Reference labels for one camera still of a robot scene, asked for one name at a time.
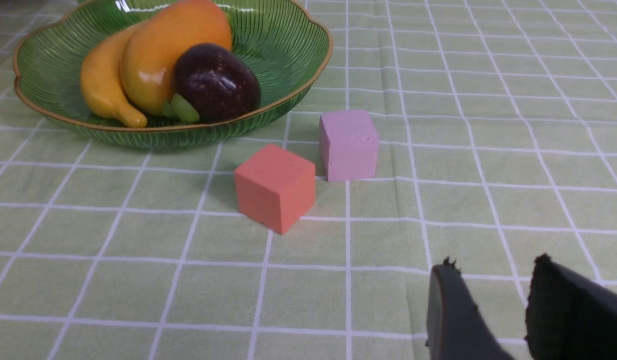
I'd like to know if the yellow banana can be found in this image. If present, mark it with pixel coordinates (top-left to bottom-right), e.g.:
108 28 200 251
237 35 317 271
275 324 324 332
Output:
80 22 147 128

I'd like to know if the dark purple mangosteen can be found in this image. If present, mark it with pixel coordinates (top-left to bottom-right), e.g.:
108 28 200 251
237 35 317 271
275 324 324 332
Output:
162 43 262 125

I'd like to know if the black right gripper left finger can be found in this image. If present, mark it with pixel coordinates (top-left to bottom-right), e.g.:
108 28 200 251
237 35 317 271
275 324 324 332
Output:
425 257 513 360

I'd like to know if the green glass leaf plate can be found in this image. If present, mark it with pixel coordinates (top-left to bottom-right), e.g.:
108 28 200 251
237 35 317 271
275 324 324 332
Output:
12 0 334 149

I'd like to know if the orange yellow mango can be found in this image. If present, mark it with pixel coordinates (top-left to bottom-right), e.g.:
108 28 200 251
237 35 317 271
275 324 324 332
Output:
119 0 233 116

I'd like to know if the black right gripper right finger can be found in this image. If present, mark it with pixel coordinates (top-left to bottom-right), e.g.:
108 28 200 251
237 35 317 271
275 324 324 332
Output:
525 253 617 360

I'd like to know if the salmon foam cube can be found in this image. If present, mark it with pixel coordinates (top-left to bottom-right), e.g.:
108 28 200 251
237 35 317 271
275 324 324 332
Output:
234 144 316 235

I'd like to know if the pink foam cube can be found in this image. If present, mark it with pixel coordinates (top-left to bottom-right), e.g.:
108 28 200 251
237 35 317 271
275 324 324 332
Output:
319 109 380 182

